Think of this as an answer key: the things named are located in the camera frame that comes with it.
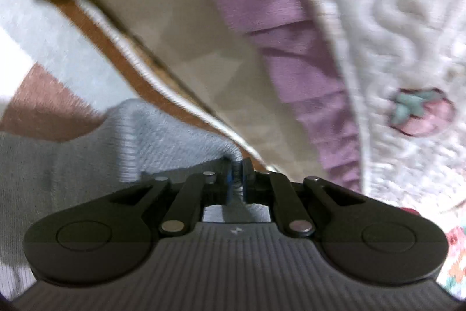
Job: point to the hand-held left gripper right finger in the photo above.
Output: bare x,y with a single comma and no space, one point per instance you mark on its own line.
247,180

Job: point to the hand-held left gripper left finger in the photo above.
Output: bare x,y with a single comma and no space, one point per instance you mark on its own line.
230,183

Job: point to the grey knit sweater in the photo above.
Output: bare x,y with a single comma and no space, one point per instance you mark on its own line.
72,169

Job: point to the white quilted bear-print bedspread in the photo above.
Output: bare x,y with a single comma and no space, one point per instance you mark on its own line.
400,23

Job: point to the pastel printed rug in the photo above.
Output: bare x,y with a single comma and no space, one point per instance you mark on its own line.
54,41

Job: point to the beige bed frame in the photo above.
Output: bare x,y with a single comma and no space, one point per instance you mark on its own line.
182,23

